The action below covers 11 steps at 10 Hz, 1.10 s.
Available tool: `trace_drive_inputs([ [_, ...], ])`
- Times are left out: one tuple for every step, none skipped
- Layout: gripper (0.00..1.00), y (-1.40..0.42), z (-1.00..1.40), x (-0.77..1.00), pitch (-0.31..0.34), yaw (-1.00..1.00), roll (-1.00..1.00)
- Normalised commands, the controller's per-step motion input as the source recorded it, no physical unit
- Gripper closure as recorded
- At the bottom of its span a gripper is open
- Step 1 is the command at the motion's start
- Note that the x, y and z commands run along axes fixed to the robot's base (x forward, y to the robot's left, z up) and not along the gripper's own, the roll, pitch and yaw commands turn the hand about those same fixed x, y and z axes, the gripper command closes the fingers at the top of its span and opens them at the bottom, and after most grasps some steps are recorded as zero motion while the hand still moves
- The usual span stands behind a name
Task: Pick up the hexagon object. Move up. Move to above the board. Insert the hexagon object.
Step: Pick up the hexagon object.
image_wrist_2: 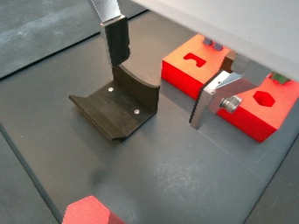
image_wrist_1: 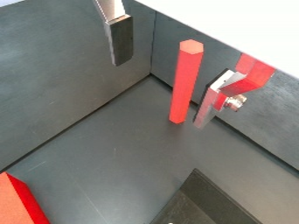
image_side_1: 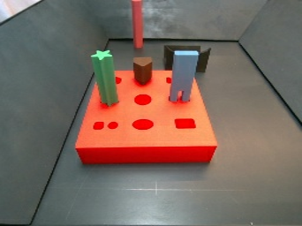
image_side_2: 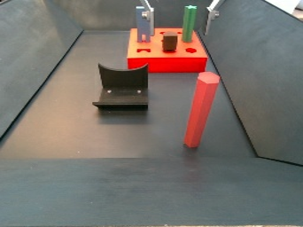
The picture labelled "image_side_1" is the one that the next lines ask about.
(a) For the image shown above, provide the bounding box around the red hexagon peg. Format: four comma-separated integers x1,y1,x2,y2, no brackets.
131,0,143,49

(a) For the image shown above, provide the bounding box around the red peg board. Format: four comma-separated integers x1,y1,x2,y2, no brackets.
75,71,217,164

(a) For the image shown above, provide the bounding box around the brown triangular peg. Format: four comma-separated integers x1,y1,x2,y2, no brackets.
134,57,153,85

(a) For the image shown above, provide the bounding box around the blue arch peg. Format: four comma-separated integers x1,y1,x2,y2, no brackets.
170,50,199,102

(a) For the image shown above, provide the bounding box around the green star peg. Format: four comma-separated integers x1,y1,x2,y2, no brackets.
91,50,118,106

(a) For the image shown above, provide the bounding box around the black curved holder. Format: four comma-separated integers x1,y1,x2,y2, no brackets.
165,45,211,72

